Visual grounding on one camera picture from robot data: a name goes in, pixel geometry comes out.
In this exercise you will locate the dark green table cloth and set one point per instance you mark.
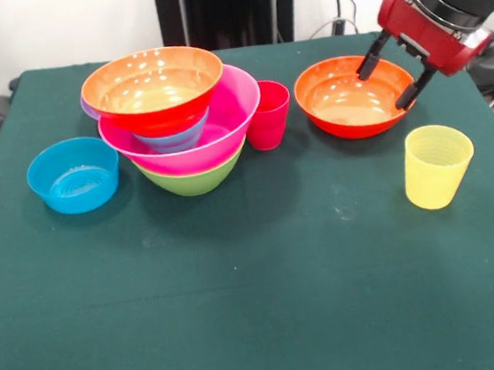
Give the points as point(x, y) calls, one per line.
point(375, 291)

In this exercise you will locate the small cyan bowl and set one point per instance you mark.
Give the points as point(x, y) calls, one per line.
point(175, 141)

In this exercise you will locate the purple bowl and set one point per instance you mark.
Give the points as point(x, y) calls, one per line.
point(89, 110)

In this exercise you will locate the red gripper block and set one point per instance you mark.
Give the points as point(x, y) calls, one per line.
point(426, 35)

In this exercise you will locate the green bowl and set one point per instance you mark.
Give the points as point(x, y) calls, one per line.
point(197, 182)

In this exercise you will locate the straight-sided blue bowl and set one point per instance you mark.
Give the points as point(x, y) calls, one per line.
point(75, 178)

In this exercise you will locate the yellow cup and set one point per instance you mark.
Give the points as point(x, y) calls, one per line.
point(437, 172)

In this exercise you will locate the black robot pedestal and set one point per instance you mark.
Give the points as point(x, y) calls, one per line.
point(222, 9)

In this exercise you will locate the red cup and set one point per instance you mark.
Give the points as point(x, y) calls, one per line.
point(266, 120)

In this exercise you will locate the large magenta bowl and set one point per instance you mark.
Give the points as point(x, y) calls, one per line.
point(233, 106)

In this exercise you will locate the orange bowl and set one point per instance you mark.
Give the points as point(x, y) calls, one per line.
point(345, 102)
point(151, 84)

